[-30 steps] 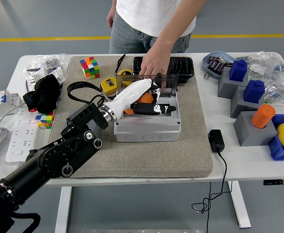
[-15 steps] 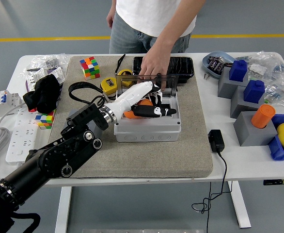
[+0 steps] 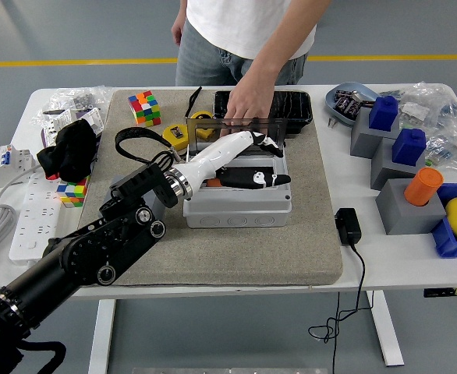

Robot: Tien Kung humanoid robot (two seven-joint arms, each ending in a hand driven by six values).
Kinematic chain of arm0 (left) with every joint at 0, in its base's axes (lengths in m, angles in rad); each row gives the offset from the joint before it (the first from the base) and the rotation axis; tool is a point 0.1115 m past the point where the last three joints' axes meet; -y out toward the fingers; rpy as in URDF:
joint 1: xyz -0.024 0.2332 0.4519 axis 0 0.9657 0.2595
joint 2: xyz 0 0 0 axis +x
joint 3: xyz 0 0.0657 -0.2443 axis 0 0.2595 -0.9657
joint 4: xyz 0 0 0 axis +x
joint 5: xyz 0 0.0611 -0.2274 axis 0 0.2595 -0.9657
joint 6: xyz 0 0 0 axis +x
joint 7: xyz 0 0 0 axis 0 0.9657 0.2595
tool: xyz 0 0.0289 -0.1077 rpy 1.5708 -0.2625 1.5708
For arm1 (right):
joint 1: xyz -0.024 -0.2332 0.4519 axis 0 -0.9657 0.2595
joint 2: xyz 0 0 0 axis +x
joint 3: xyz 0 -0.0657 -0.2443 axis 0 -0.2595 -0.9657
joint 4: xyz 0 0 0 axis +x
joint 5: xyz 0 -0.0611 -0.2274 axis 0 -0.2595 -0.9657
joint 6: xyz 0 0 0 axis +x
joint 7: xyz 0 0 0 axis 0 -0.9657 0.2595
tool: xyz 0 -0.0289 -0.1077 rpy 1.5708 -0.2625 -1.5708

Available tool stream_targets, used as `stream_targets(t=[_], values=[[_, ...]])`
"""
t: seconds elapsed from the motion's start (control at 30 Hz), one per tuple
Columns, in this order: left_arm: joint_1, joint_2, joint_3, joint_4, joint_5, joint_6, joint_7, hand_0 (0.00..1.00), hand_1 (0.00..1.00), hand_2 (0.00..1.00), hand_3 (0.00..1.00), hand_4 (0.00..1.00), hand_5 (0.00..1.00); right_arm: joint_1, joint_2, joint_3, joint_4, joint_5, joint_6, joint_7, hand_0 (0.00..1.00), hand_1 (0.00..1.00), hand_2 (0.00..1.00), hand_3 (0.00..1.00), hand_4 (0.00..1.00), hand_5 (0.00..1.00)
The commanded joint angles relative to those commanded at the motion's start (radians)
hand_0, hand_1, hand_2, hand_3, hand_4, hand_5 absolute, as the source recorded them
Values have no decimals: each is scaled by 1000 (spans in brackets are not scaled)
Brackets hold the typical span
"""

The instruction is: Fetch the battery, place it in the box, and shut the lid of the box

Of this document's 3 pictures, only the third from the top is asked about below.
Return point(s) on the person's left hand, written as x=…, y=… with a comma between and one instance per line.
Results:
x=250, y=99

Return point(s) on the person's right hand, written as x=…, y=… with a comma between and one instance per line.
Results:
x=177, y=31

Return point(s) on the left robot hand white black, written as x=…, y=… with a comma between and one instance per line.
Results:
x=213, y=156

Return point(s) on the orange cylinder battery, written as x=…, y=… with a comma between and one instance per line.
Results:
x=213, y=183
x=423, y=187

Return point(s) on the smoky transparent box lid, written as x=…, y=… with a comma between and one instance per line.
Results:
x=279, y=132

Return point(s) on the person's left forearm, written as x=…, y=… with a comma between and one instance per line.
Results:
x=287, y=39

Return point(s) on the person's right forearm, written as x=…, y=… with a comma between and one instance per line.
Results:
x=182, y=9

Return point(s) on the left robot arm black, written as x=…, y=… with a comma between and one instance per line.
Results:
x=96, y=245

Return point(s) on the grey electrical junction box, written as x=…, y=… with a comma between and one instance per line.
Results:
x=236, y=218

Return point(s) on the yellow tape measure 5 print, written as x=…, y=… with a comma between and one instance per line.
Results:
x=202, y=116

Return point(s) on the black plastic tray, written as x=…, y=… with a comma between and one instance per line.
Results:
x=291, y=107

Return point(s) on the yellow tape measure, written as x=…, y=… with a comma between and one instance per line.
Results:
x=176, y=134

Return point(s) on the person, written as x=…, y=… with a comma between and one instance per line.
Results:
x=232, y=23

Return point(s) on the grey block with round hole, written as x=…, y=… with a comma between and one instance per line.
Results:
x=404, y=218
x=158, y=208

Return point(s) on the colourful puzzle cube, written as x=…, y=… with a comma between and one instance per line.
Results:
x=144, y=111
x=72, y=192

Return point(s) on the light blue dish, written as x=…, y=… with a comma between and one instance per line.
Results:
x=331, y=105

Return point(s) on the small metal clips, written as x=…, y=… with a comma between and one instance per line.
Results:
x=332, y=123

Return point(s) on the dark purple packet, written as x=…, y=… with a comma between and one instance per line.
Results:
x=343, y=103
x=355, y=109

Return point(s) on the grey-brown fabric mat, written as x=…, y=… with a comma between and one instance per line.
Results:
x=232, y=257

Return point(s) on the clear bag of small parts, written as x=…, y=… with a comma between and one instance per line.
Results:
x=427, y=101
x=76, y=97
x=454, y=144

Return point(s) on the grey block holder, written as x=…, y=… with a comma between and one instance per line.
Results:
x=365, y=140
x=384, y=171

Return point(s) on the blue bottle-shaped block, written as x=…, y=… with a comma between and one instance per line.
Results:
x=382, y=115
x=408, y=148

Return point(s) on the black cloth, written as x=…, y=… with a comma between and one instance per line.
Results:
x=68, y=152

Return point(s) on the black power adapter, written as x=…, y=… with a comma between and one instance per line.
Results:
x=348, y=228

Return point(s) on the white and purple carton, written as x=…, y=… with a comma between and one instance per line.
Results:
x=55, y=126

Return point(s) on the white power strip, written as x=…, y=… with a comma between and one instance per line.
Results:
x=33, y=222

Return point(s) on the white circuit breaker blue switches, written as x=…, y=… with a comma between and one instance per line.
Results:
x=6, y=163

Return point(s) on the white table leg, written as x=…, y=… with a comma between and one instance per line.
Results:
x=101, y=335
x=384, y=331

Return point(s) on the blue plastic bin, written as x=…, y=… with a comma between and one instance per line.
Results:
x=450, y=245

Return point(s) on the black table control panel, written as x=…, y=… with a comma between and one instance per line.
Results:
x=439, y=292

